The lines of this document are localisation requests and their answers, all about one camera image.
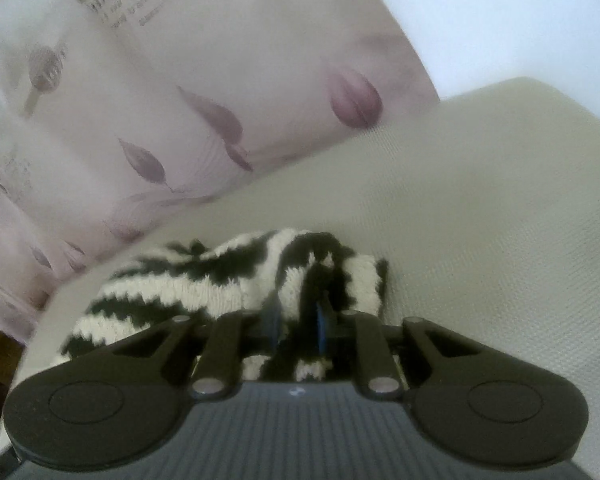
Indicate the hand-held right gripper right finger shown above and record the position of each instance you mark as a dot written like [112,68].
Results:
[322,331]

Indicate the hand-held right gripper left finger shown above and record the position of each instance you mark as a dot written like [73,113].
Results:
[275,327]

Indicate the zebra striped knit sock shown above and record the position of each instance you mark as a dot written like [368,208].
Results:
[220,275]

